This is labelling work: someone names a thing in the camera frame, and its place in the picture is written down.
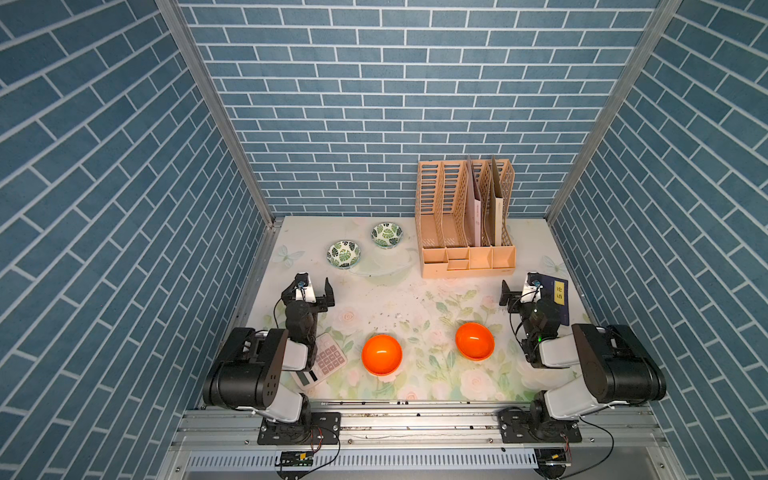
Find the green leaf bowl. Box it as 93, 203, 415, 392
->
371, 222, 403, 249
326, 240, 361, 269

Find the orange bowl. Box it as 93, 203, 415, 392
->
361, 334, 403, 377
455, 322, 495, 361

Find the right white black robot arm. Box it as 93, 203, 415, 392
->
499, 272, 666, 438

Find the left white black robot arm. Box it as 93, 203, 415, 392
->
202, 272, 335, 430

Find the dark blue book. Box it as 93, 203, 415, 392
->
539, 274, 570, 326

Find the pink calculator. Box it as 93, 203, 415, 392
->
291, 333, 347, 392

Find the floral table mat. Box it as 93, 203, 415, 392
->
245, 216, 581, 403

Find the beige desk file organizer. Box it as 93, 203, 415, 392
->
415, 158, 516, 279

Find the left green circuit board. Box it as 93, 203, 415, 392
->
276, 451, 314, 470

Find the right circuit board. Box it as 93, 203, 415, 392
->
534, 448, 571, 479

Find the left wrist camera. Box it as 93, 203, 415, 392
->
295, 285, 316, 304

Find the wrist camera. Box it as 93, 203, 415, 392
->
295, 285, 316, 304
520, 285, 541, 303

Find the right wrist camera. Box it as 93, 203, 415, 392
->
520, 285, 541, 303

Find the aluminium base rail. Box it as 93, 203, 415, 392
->
159, 402, 684, 479

